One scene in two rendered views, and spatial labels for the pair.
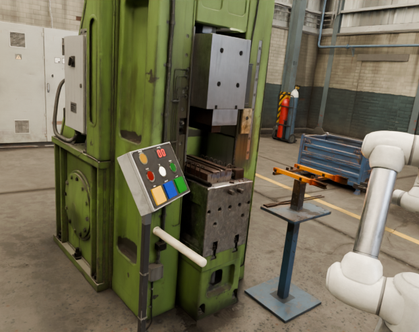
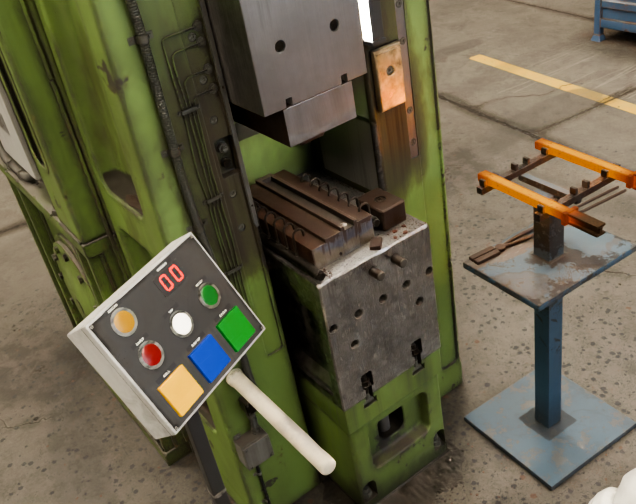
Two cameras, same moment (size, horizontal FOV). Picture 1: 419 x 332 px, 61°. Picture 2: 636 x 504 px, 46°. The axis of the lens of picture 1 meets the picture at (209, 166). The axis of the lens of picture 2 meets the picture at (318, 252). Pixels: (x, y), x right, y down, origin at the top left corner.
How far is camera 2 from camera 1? 0.72 m
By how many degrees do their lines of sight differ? 21
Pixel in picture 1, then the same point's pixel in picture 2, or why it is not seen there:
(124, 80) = (69, 63)
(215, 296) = (395, 460)
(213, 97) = (276, 84)
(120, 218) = not seen: hidden behind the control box
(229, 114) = (331, 103)
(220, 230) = (371, 349)
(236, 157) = (384, 165)
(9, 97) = not seen: outside the picture
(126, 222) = not seen: hidden behind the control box
